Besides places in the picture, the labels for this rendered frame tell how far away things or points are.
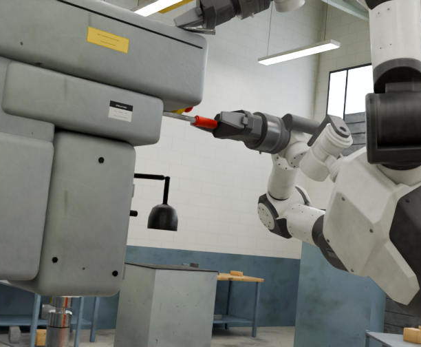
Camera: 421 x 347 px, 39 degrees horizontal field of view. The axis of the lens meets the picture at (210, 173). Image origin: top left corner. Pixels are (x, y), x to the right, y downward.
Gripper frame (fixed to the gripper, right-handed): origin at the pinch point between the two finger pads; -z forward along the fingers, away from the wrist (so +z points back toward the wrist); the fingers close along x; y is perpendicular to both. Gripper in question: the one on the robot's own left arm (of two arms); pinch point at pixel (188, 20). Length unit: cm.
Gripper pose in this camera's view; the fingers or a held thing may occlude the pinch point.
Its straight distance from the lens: 134.3
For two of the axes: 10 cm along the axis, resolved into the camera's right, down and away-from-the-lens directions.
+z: 9.1, -4.0, 0.7
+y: -4.1, -9.1, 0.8
